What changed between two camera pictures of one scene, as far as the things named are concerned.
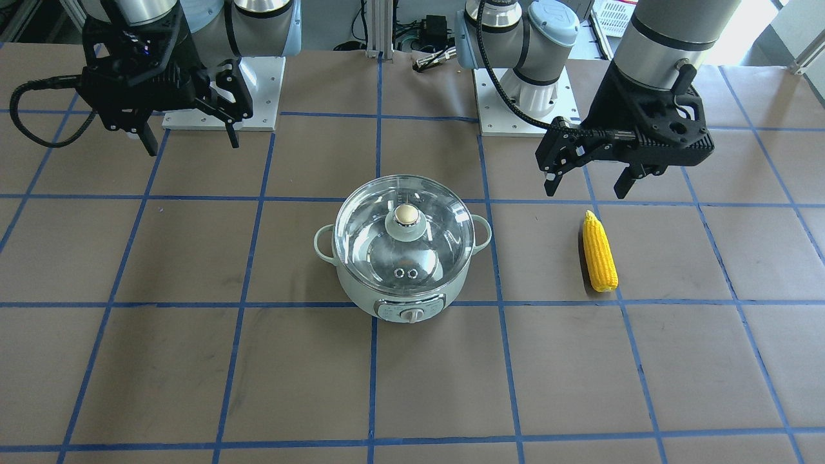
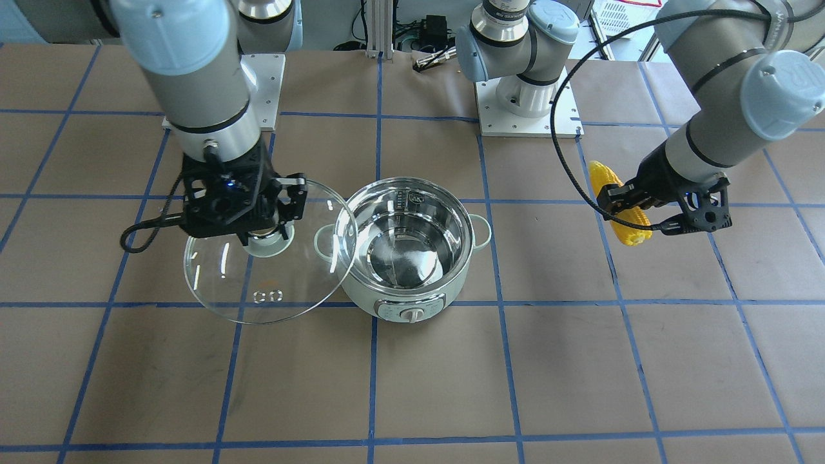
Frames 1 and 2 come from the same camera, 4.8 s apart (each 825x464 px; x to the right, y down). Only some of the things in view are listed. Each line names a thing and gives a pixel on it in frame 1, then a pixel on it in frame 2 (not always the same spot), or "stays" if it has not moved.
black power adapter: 434,29 stays
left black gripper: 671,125 -> 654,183
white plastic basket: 611,18 stays
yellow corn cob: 599,256 -> 602,175
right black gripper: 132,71 -> 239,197
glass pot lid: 405,231 -> 272,280
